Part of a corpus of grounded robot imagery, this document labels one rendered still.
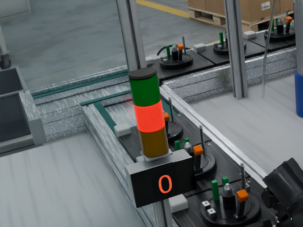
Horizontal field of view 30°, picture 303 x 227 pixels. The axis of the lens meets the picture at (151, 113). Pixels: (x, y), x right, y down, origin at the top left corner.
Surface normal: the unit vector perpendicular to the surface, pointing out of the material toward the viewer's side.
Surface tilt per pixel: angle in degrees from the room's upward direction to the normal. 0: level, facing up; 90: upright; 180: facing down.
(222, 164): 0
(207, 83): 90
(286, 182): 58
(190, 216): 0
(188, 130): 0
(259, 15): 90
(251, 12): 90
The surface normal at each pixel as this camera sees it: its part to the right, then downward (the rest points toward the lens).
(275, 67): 0.32, 0.34
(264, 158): -0.15, -0.90
